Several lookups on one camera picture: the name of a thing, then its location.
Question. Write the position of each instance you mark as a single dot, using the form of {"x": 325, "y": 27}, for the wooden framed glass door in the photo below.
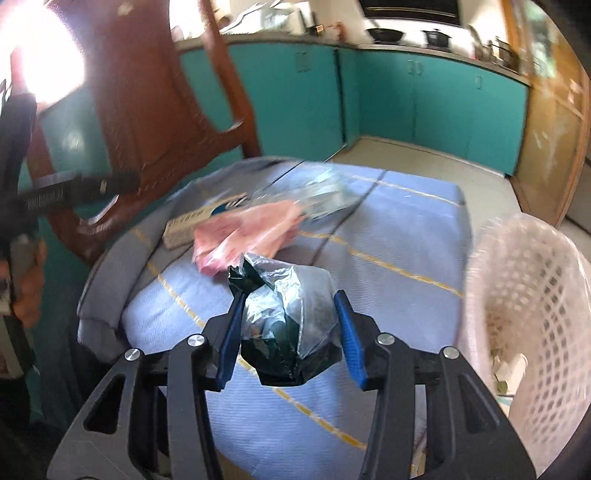
{"x": 554, "y": 115}

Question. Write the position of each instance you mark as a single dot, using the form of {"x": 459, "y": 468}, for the blue striped tablecloth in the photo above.
{"x": 383, "y": 240}

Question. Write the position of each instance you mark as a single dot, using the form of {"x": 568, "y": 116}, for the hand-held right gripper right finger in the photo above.
{"x": 353, "y": 344}

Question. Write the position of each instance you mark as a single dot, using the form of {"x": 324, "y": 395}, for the person's left hand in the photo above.
{"x": 32, "y": 286}

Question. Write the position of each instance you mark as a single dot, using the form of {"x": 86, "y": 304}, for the black range hood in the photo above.
{"x": 411, "y": 9}

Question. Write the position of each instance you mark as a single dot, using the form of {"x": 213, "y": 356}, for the white plastic laundry basket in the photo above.
{"x": 531, "y": 295}

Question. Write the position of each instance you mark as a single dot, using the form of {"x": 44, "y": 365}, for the brown wooden chair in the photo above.
{"x": 152, "y": 92}

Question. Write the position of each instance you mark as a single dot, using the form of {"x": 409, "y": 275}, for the dark green leaf bag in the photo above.
{"x": 286, "y": 332}

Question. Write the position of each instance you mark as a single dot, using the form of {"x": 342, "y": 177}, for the steel stock pot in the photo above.
{"x": 503, "y": 51}

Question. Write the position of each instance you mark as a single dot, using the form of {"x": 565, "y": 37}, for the teal kitchen cabinets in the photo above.
{"x": 415, "y": 106}

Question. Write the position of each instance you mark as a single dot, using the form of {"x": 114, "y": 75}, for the clear plastic package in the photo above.
{"x": 323, "y": 196}

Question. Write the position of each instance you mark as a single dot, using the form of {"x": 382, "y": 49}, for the black cooking pot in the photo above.
{"x": 436, "y": 39}

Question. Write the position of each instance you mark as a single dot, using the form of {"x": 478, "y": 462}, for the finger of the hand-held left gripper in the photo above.
{"x": 83, "y": 191}

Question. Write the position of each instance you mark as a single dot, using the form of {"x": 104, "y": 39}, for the black wok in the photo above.
{"x": 385, "y": 34}

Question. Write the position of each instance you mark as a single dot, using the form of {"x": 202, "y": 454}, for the pink plastic bag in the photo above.
{"x": 249, "y": 235}

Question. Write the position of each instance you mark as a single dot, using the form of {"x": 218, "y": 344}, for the beige patterned carton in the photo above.
{"x": 189, "y": 227}

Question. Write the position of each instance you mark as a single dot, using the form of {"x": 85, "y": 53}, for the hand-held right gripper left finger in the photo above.
{"x": 228, "y": 344}

